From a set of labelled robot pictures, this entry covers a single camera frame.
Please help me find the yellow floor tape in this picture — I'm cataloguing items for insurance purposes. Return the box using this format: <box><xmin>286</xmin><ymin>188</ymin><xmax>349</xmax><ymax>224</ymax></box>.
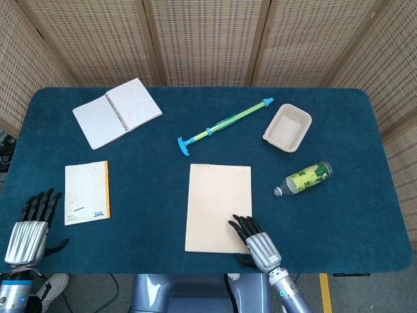
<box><xmin>319</xmin><ymin>273</ymin><xmax>333</xmax><ymax>313</ymax></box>

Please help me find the green and blue toy pump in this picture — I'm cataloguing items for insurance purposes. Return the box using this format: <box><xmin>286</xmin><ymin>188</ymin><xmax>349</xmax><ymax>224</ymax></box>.
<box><xmin>177</xmin><ymin>97</ymin><xmax>274</xmax><ymax>157</ymax></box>

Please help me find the grey blue robot torso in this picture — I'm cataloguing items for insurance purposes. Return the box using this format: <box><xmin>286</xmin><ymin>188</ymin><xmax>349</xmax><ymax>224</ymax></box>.
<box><xmin>129</xmin><ymin>273</ymin><xmax>271</xmax><ymax>313</ymax></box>

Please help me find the open white spiral notebook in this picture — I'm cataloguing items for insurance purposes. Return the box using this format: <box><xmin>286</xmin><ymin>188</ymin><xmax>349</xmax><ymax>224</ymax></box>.
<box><xmin>72</xmin><ymin>78</ymin><xmax>163</xmax><ymax>151</ymax></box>

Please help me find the black equipment with cables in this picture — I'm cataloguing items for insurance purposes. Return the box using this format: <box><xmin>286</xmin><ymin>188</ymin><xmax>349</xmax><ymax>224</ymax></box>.
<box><xmin>0</xmin><ymin>130</ymin><xmax>17</xmax><ymax>172</ymax></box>

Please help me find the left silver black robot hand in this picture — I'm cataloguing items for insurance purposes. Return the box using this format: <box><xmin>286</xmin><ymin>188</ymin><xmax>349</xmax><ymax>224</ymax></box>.
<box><xmin>4</xmin><ymin>188</ymin><xmax>70</xmax><ymax>269</ymax></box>

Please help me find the white shoe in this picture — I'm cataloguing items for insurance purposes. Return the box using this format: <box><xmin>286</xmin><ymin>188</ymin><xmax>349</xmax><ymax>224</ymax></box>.
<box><xmin>38</xmin><ymin>273</ymin><xmax>70</xmax><ymax>312</ymax></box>

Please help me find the dark blue table cloth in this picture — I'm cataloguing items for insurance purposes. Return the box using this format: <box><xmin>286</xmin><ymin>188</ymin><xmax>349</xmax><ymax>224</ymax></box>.
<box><xmin>0</xmin><ymin>86</ymin><xmax>414</xmax><ymax>275</ymax></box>

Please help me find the clear bottle with green label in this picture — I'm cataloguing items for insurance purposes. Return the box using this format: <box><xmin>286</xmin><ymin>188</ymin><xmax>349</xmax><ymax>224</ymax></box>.
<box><xmin>273</xmin><ymin>160</ymin><xmax>334</xmax><ymax>197</ymax></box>

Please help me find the blue floor cable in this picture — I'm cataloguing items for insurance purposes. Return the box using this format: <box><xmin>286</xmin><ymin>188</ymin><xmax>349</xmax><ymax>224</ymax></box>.
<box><xmin>61</xmin><ymin>273</ymin><xmax>120</xmax><ymax>313</ymax></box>

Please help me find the orange spine notepad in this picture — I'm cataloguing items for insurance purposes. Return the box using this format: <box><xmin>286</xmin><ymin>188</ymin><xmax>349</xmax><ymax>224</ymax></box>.
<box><xmin>64</xmin><ymin>160</ymin><xmax>111</xmax><ymax>226</ymax></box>

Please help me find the beige plastic food container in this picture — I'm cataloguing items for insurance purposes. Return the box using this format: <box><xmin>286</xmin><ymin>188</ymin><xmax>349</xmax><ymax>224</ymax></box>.
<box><xmin>262</xmin><ymin>103</ymin><xmax>313</xmax><ymax>154</ymax></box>

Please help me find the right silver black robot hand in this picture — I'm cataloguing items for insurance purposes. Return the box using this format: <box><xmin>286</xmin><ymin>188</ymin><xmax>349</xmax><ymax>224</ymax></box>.
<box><xmin>227</xmin><ymin>214</ymin><xmax>283</xmax><ymax>271</ymax></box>

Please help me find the beige notepad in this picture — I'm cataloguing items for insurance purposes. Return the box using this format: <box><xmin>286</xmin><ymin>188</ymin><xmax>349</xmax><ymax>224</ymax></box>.
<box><xmin>184</xmin><ymin>163</ymin><xmax>253</xmax><ymax>254</ymax></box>

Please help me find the woven bamboo screen panel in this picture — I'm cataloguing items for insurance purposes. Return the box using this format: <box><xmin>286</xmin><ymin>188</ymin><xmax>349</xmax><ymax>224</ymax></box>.
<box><xmin>252</xmin><ymin>0</ymin><xmax>387</xmax><ymax>88</ymax></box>
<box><xmin>143</xmin><ymin>0</ymin><xmax>271</xmax><ymax>87</ymax></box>
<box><xmin>0</xmin><ymin>0</ymin><xmax>78</xmax><ymax>138</ymax></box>
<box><xmin>328</xmin><ymin>0</ymin><xmax>417</xmax><ymax>252</ymax></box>
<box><xmin>14</xmin><ymin>0</ymin><xmax>162</xmax><ymax>87</ymax></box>

